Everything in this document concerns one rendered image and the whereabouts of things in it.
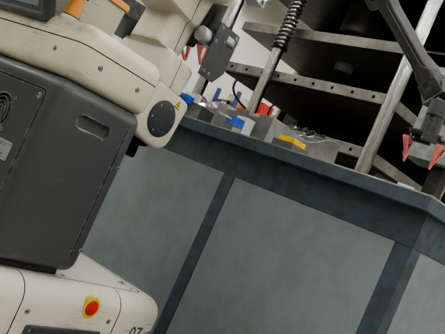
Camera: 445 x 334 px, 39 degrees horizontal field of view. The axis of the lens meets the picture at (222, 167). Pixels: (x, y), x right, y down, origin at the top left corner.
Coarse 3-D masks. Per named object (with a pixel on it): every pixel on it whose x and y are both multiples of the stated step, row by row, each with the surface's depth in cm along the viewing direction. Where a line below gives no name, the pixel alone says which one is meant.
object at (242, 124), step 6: (222, 114) 192; (228, 120) 194; (234, 120) 193; (240, 120) 194; (246, 120) 195; (234, 126) 195; (240, 126) 195; (246, 126) 196; (252, 126) 197; (240, 132) 195; (246, 132) 196
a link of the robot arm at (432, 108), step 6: (432, 102) 187; (438, 102) 186; (444, 102) 186; (432, 108) 187; (438, 108) 186; (444, 108) 186; (432, 114) 186; (438, 114) 186; (444, 114) 186; (444, 120) 190
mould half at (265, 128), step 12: (240, 108) 207; (216, 120) 213; (252, 120) 202; (264, 120) 199; (276, 120) 197; (252, 132) 200; (264, 132) 197; (276, 132) 199; (288, 132) 203; (300, 132) 226; (312, 144) 212; (324, 144) 217; (336, 144) 221; (324, 156) 219
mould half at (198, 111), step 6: (192, 102) 216; (192, 108) 216; (198, 108) 215; (204, 108) 216; (186, 114) 216; (192, 114) 215; (198, 114) 214; (204, 114) 217; (210, 114) 220; (204, 120) 218; (210, 120) 222
